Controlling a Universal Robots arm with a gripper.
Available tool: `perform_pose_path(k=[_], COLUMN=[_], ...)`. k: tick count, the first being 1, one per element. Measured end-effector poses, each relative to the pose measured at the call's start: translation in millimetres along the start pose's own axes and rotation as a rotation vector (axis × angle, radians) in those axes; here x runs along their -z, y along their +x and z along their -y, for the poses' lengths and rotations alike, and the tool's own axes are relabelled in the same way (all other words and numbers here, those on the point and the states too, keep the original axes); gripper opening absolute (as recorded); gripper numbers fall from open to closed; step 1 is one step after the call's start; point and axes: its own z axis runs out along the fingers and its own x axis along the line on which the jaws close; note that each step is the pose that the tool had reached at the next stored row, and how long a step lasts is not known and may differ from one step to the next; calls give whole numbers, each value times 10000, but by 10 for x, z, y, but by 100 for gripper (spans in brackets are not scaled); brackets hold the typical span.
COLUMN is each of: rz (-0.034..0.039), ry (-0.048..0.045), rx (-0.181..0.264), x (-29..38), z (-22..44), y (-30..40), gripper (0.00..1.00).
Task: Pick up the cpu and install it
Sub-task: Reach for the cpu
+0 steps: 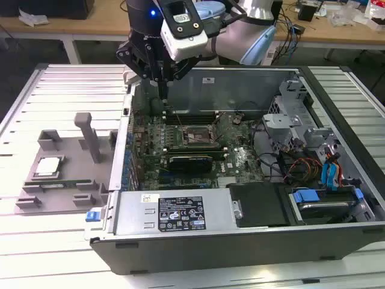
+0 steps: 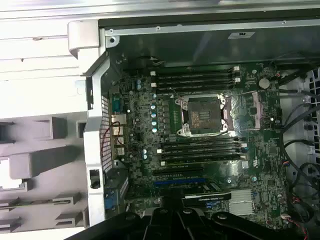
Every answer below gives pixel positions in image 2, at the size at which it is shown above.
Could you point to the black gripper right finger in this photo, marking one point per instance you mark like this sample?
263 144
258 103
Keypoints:
192 225

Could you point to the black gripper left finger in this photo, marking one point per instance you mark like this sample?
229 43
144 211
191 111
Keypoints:
160 225

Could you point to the CPU socket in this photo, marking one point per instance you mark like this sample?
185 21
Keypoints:
203 115

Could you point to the black graphics card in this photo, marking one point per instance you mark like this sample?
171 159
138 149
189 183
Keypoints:
205 196

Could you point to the blue expansion slot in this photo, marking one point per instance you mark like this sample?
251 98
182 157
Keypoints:
180 182

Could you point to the silver chipset heat sink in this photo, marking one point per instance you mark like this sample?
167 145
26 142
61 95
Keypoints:
241 202

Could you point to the black expansion slot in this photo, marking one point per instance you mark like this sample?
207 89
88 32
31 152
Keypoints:
177 172

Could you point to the blue card clip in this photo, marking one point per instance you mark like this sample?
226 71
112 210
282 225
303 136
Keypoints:
110 200

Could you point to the green motherboard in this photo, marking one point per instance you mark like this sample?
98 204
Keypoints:
217 172

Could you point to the black RAM slot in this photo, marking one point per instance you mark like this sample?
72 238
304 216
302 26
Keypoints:
200 154
200 141
200 148
195 72
195 78
195 83
200 160
195 89

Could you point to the thin metal locking lever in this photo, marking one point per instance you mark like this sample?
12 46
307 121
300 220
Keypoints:
212 138

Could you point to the rear port cluster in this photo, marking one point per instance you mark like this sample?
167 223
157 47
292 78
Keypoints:
117 120

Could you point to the metal socket cover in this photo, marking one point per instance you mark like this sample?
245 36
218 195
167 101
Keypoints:
227 113

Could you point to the grey parts rack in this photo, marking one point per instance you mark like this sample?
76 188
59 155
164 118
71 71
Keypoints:
45 160

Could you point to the round coin battery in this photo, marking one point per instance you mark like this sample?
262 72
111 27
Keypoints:
264 82

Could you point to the grey open PC case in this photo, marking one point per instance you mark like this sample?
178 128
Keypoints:
200 47

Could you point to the silver metal disk bay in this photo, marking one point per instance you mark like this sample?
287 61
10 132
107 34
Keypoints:
313 82

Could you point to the grey case corner foot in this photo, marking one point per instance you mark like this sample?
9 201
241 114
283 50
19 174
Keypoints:
82 35

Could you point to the white case wall sticker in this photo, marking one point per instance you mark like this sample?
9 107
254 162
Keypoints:
241 35

